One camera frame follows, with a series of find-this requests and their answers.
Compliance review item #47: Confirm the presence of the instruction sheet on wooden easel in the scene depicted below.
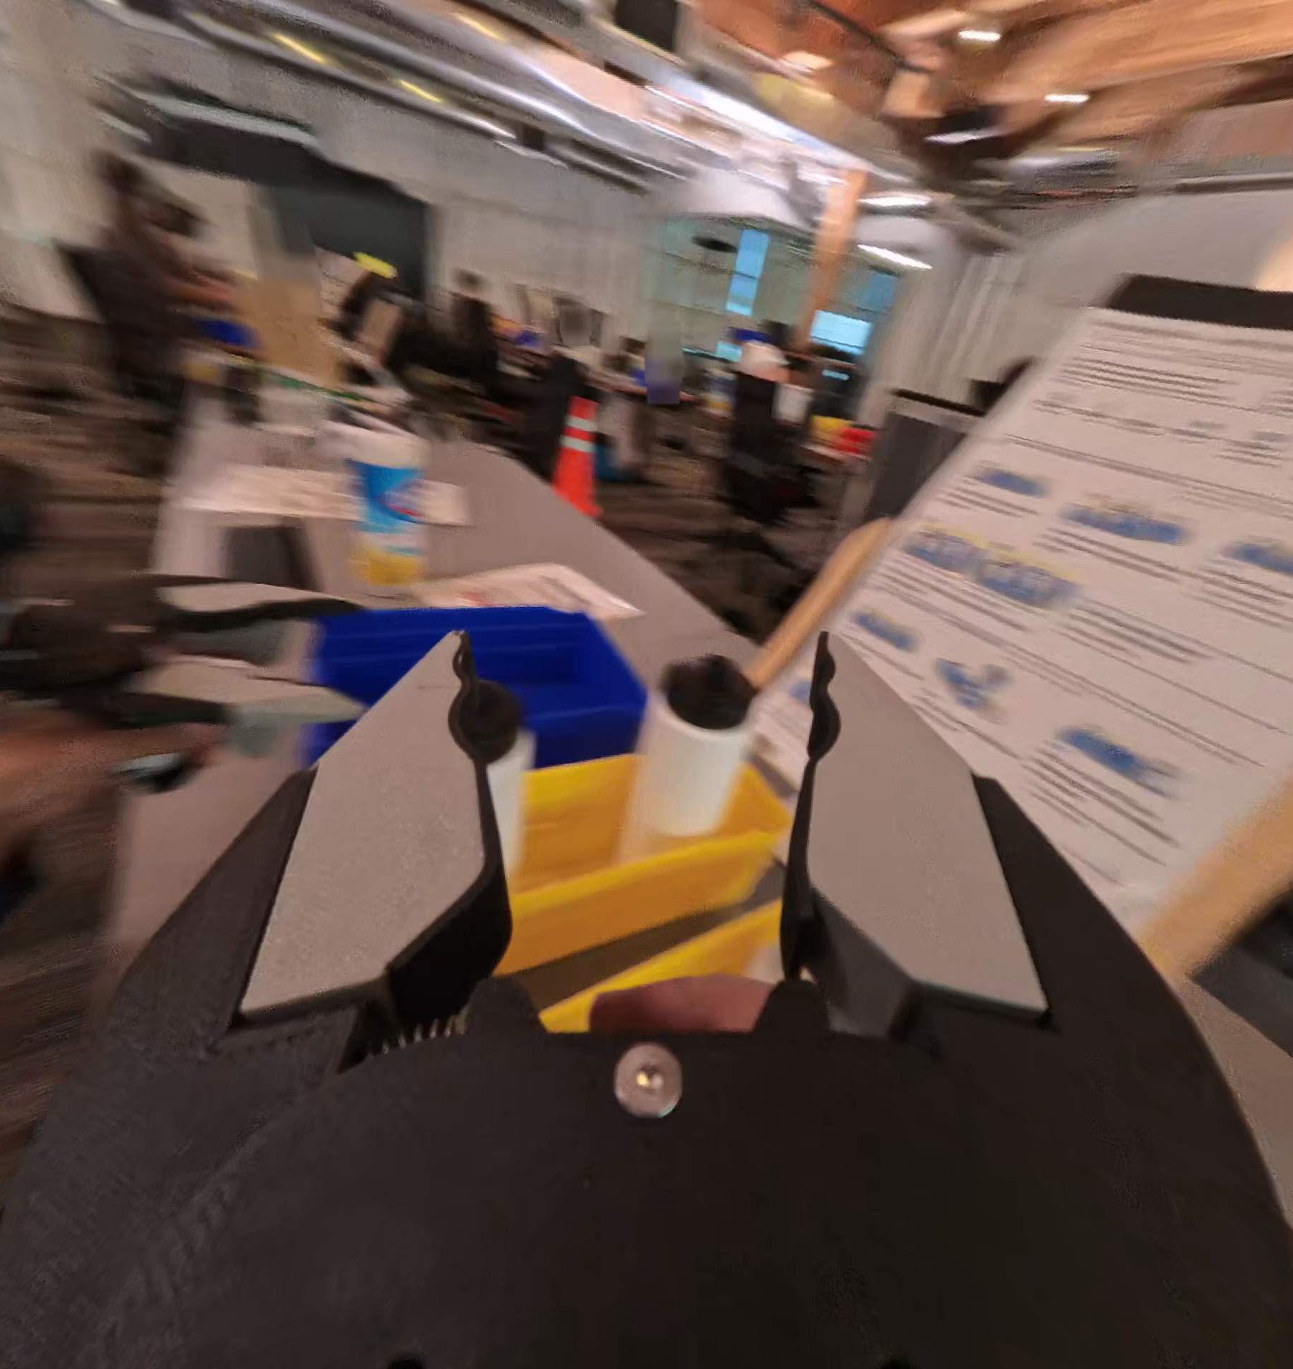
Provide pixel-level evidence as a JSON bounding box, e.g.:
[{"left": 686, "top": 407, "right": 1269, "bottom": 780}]
[{"left": 745, "top": 277, "right": 1293, "bottom": 976}]

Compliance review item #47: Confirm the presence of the orange traffic cone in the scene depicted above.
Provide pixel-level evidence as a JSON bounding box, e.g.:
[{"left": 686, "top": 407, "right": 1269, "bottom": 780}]
[{"left": 552, "top": 398, "right": 607, "bottom": 523}]

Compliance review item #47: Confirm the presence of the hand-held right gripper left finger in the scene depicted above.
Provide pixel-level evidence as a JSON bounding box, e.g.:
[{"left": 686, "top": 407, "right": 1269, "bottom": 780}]
[{"left": 236, "top": 628, "right": 516, "bottom": 1033}]

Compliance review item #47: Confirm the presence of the wipes canister yellow blue label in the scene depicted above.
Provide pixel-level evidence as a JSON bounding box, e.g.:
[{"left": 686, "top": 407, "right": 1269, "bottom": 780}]
[{"left": 345, "top": 424, "right": 432, "bottom": 597}]

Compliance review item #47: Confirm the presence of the printed paper sheet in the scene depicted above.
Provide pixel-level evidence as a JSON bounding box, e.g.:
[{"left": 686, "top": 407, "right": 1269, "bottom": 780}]
[{"left": 176, "top": 465, "right": 474, "bottom": 528}]

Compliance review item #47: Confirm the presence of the person's left hand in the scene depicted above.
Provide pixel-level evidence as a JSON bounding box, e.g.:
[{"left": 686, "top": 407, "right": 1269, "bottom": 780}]
[{"left": 0, "top": 728, "right": 224, "bottom": 893}]

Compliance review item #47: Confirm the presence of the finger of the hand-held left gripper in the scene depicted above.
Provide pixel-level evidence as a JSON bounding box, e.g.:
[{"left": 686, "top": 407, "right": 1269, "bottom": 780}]
[
  {"left": 122, "top": 689, "right": 367, "bottom": 757},
  {"left": 160, "top": 577, "right": 367, "bottom": 669}
]

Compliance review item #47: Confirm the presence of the laminated printed sheet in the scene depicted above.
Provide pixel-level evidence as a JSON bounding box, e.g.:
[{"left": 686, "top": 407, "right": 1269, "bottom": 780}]
[{"left": 420, "top": 560, "right": 644, "bottom": 623}]

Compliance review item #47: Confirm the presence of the person's right hand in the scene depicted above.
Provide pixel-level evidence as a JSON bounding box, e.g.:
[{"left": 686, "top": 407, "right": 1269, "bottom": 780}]
[{"left": 589, "top": 976, "right": 778, "bottom": 1034}]

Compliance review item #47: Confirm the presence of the blue plastic bin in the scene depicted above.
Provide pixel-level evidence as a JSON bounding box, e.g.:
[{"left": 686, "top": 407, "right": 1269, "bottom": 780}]
[{"left": 305, "top": 607, "right": 651, "bottom": 771}]

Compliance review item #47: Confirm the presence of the white bottle black cap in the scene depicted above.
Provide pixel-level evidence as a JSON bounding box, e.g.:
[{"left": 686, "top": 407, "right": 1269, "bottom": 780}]
[
  {"left": 634, "top": 655, "right": 761, "bottom": 838},
  {"left": 446, "top": 681, "right": 538, "bottom": 870}
]

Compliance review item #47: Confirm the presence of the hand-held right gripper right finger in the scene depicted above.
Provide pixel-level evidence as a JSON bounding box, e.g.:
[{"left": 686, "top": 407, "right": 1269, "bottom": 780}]
[{"left": 778, "top": 628, "right": 1050, "bottom": 1034}]

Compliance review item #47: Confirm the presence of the yellow plastic bin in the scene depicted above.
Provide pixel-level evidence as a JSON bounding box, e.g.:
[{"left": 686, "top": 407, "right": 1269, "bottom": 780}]
[
  {"left": 494, "top": 753, "right": 795, "bottom": 976},
  {"left": 538, "top": 902, "right": 786, "bottom": 1034}
]

